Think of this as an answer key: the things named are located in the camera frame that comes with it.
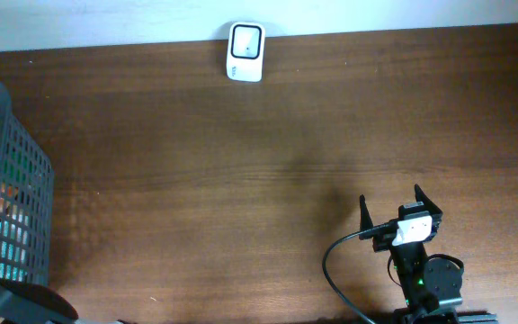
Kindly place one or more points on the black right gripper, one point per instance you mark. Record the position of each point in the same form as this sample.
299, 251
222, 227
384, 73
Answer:
436, 212

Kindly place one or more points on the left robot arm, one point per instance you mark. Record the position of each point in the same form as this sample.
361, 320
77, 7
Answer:
32, 303

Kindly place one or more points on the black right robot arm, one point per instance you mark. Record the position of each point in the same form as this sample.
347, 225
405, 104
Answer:
430, 284

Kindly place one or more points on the white barcode scanner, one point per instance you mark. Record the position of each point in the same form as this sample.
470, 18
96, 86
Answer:
246, 43

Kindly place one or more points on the grey plastic mesh basket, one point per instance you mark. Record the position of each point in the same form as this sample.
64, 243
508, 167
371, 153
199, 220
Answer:
20, 149

